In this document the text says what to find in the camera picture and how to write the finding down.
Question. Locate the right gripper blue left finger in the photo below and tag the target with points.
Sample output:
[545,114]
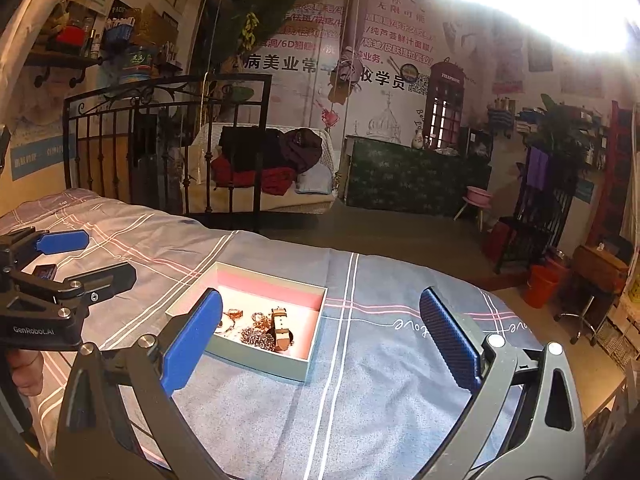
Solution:
[95,439]

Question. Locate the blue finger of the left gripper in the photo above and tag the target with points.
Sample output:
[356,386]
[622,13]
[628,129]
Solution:
[95,286]
[59,242]

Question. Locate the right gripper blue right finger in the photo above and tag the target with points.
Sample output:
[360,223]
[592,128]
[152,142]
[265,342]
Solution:
[545,439]

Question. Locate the thin rose gold bangle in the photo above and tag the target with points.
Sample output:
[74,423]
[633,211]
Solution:
[228,321]

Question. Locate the beige strap wristwatch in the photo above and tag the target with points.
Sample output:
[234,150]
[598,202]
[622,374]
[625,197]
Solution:
[282,335]

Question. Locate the person's left hand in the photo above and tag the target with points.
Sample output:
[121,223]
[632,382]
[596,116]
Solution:
[26,367]

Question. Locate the black smartphone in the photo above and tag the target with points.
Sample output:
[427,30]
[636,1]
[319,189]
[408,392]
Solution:
[45,271]

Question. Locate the red bucket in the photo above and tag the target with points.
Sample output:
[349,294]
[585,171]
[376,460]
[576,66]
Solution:
[541,285]

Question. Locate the wooden side table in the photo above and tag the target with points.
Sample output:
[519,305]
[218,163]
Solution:
[597,277]

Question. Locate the grey plaid bed sheet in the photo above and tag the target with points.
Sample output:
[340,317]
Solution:
[378,398]

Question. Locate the mint box with pink lining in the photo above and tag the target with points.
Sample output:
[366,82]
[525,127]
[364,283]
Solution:
[251,292]

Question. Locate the red and dark clothes pile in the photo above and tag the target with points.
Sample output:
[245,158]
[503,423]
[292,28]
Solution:
[285,155]

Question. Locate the light blue pillow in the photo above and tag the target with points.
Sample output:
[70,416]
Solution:
[316,180]

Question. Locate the pink basin on stool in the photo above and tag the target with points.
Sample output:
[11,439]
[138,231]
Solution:
[479,199]

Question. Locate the black clothes rack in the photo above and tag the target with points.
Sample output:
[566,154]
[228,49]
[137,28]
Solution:
[548,184]

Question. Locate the green floral covered cabinet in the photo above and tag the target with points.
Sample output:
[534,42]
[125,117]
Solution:
[388,176]

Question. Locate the red phone booth decoration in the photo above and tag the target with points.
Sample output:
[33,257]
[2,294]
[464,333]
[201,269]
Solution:
[443,106]

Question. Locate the black iron bed frame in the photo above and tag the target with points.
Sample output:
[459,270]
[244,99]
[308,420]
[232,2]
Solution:
[151,142]

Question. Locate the wall shelf with items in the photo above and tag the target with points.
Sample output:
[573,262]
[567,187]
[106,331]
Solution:
[71,39]

